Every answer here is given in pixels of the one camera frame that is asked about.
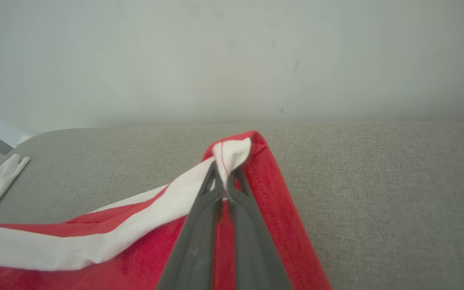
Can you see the red shorts with white stripe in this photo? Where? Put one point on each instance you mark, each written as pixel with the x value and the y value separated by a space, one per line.
pixel 276 209

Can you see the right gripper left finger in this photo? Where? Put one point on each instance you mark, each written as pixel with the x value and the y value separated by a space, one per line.
pixel 199 233

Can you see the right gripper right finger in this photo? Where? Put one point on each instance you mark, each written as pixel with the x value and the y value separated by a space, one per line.
pixel 252 241

